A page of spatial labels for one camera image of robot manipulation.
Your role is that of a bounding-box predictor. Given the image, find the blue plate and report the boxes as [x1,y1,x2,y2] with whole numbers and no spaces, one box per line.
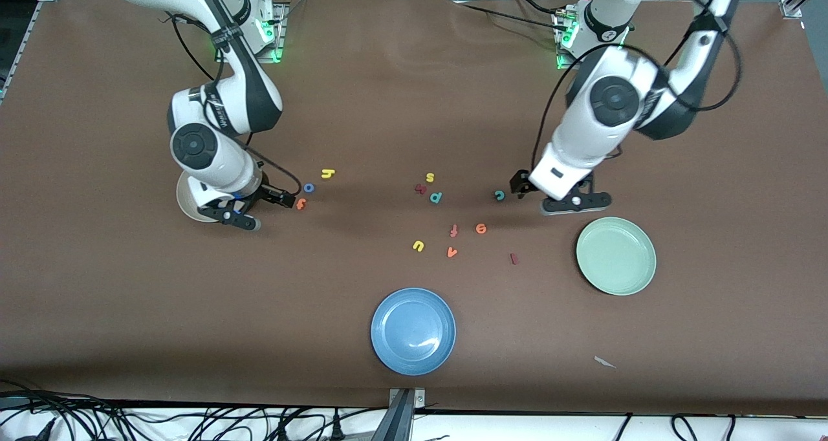
[371,288,457,376]

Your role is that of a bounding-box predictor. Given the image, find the grey metal camera mount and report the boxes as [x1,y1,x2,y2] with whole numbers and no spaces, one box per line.
[372,387,428,441]

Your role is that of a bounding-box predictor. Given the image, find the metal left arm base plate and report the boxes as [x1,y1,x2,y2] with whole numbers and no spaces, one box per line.
[555,8,625,72]

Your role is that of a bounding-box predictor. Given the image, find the light green plate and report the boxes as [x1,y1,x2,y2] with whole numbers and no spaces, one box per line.
[576,217,657,296]

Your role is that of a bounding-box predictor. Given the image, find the brown table cover sheet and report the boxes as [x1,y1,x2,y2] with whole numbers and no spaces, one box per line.
[0,0,828,416]

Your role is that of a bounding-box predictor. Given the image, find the looped black floor cable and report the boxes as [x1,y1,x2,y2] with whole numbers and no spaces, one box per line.
[670,414,736,441]

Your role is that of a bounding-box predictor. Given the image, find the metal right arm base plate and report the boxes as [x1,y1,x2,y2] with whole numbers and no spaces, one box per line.
[215,1,287,64]

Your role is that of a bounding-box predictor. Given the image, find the black cable on table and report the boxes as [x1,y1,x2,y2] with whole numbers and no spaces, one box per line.
[453,0,570,34]

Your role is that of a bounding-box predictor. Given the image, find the tangled black floor cables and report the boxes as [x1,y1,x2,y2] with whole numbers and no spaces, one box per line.
[0,380,363,441]

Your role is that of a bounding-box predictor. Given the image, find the beige brown plate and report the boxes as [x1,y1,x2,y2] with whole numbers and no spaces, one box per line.
[176,173,217,223]

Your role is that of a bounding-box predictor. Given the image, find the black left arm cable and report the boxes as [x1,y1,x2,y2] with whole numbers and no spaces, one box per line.
[532,0,743,170]

